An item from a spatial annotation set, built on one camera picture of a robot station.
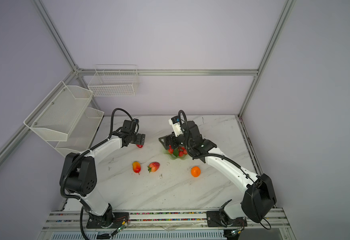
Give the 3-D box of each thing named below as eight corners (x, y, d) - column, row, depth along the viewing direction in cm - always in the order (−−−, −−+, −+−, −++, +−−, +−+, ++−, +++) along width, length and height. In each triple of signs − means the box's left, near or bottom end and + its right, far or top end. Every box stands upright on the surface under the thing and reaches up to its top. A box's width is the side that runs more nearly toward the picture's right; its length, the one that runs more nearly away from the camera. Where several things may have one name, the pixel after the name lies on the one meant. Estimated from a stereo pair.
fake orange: (191, 177, 90) (191, 174, 86) (191, 169, 93) (191, 166, 90) (200, 177, 90) (201, 174, 86) (199, 169, 93) (200, 166, 90)
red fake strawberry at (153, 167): (147, 172, 92) (146, 169, 88) (149, 164, 95) (148, 161, 92) (159, 172, 92) (158, 169, 88) (159, 164, 95) (159, 161, 92)
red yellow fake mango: (132, 174, 91) (130, 171, 88) (134, 164, 95) (133, 161, 92) (140, 174, 91) (138, 171, 88) (142, 164, 95) (140, 161, 92)
